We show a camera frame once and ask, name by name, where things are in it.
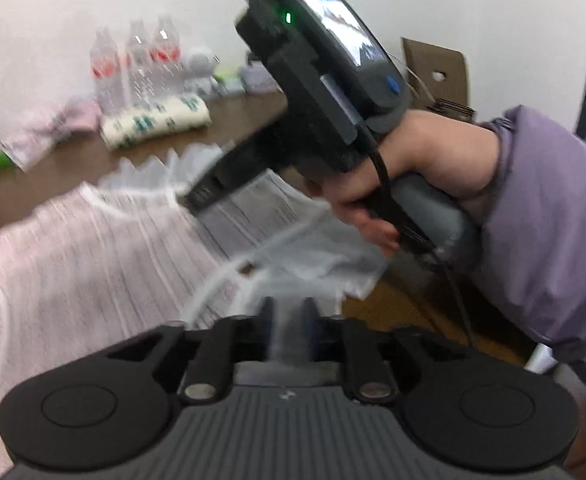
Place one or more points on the pink knit white tulle dress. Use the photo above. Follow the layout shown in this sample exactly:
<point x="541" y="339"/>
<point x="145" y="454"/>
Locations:
<point x="73" y="270"/>

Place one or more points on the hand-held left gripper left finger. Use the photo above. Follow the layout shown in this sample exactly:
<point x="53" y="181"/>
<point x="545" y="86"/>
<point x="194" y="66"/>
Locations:
<point x="268" y="322"/>

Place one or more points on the brown cardboard piece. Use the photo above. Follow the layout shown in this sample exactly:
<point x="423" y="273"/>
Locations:
<point x="423" y="65"/>

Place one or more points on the pale green packet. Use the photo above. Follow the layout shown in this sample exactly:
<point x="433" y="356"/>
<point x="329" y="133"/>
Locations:
<point x="229" y="84"/>

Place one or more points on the folded cream floral cloth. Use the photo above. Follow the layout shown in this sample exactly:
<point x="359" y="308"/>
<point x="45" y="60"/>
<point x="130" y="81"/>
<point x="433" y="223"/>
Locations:
<point x="153" y="120"/>

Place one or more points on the pink patterned cloth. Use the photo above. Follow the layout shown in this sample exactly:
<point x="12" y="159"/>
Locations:
<point x="33" y="137"/>

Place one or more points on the white robot speaker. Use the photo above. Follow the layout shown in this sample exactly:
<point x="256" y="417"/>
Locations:
<point x="199" y="57"/>

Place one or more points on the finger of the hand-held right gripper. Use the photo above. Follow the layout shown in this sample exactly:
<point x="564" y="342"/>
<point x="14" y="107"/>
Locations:
<point x="223" y="185"/>

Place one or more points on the person's right hand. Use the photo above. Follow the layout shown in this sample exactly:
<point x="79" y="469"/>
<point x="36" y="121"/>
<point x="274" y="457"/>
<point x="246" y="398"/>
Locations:
<point x="433" y="150"/>

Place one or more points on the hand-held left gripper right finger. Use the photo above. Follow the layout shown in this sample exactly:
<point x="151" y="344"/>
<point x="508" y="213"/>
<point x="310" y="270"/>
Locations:
<point x="310" y="322"/>

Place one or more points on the clear water bottle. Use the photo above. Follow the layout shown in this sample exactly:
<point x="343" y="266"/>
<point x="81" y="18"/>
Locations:
<point x="168" y="55"/>
<point x="139" y="60"/>
<point x="105" y="70"/>

